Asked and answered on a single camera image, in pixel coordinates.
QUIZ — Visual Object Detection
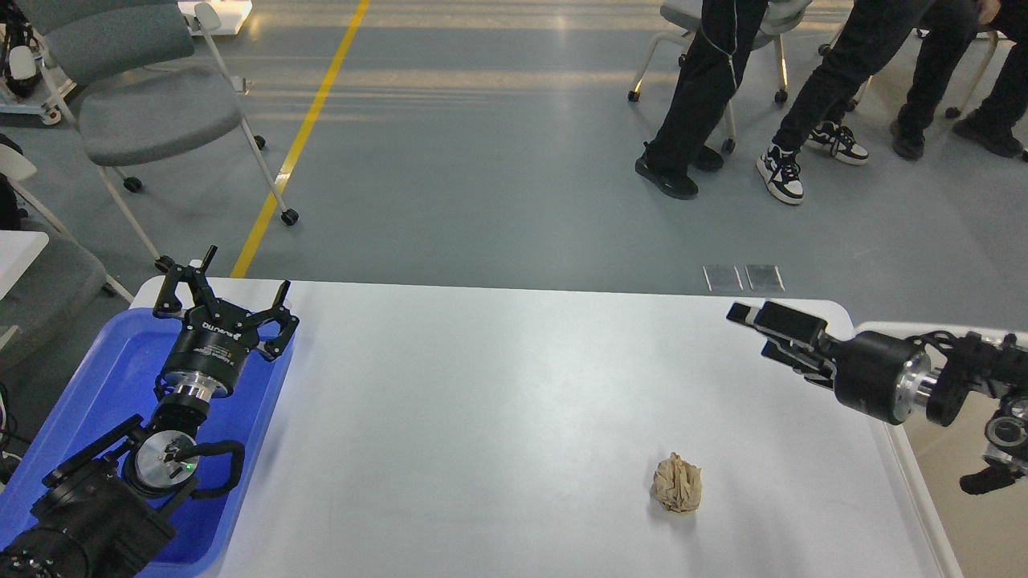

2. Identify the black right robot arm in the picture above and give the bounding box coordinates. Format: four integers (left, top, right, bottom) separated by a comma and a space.
726, 301, 1027, 496

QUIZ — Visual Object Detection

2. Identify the white plastic bin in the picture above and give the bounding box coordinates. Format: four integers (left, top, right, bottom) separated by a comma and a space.
851, 322, 1028, 578

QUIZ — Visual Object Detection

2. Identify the white table at left edge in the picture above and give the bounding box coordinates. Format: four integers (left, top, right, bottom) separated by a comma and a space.
1, 230, 49, 299

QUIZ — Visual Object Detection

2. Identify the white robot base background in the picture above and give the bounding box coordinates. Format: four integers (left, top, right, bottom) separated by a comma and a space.
1, 1, 77, 127

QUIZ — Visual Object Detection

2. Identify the blue plastic tray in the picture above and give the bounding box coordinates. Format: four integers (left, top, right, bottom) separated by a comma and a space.
1, 308, 293, 577

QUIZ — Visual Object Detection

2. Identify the person with white sneakers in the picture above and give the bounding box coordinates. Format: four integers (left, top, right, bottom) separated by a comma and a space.
756, 1, 932, 206

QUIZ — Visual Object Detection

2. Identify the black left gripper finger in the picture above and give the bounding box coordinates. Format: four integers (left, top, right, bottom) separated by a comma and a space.
151, 246, 218, 320
241, 279, 299, 361

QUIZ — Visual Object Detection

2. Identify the grey rolling chair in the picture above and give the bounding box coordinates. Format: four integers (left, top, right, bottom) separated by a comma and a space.
19, 1, 276, 261

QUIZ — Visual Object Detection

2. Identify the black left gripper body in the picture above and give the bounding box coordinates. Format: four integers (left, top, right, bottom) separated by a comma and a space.
158, 299, 260, 399

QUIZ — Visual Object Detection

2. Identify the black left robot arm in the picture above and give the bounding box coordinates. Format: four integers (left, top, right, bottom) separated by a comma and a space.
2, 251, 299, 577

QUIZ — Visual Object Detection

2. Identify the brown paper ball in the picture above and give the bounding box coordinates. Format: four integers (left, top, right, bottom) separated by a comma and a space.
650, 451, 704, 515

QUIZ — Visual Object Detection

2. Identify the person in striped black trousers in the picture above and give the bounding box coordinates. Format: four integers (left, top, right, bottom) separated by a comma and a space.
634, 1, 768, 200

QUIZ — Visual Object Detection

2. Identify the floor socket plate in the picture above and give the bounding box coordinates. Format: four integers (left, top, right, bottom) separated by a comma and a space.
704, 264, 743, 293
744, 264, 785, 293

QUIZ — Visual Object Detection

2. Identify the person in black at right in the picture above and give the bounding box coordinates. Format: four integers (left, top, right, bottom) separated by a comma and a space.
890, 0, 1028, 161

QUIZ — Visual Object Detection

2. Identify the grey chair at left edge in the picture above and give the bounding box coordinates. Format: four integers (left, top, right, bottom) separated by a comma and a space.
0, 132, 135, 370

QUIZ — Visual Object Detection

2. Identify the right floor socket plate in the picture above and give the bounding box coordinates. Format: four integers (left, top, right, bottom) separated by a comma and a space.
744, 264, 785, 293

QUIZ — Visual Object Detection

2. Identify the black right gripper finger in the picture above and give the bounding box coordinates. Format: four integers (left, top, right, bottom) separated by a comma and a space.
726, 300, 827, 348
761, 337, 836, 391

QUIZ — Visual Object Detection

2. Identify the white rolling chair background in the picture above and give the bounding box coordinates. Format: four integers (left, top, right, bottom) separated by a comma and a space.
627, 1, 810, 108

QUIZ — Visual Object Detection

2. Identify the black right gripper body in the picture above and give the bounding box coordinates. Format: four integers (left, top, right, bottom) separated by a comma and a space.
818, 332, 937, 425

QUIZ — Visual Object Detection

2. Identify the left floor socket plate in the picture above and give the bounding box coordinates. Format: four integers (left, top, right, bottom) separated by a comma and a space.
704, 264, 743, 293

